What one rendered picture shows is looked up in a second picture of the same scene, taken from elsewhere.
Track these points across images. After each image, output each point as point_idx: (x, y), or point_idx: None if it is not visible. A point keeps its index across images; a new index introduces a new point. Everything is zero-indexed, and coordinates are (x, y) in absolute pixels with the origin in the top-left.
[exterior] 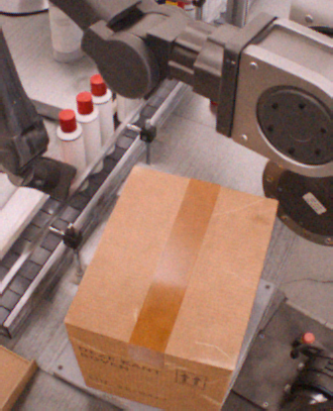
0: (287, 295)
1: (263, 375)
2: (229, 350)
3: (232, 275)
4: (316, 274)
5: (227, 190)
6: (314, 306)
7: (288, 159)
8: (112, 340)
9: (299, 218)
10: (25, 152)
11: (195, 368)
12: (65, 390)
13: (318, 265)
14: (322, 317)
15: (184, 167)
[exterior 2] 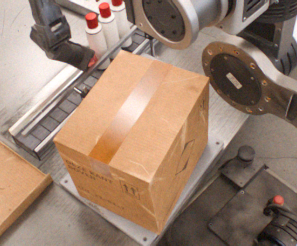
0: (276, 167)
1: (238, 224)
2: (149, 168)
3: (164, 121)
4: None
5: (176, 68)
6: None
7: (164, 38)
8: (79, 153)
9: (227, 91)
10: (52, 36)
11: (128, 179)
12: (67, 198)
13: None
14: None
15: (178, 59)
